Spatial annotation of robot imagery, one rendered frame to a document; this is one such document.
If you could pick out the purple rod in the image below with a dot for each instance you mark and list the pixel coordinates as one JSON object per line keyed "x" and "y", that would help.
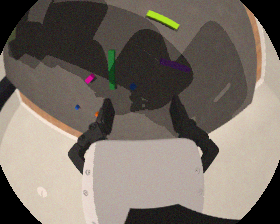
{"x": 175, "y": 65}

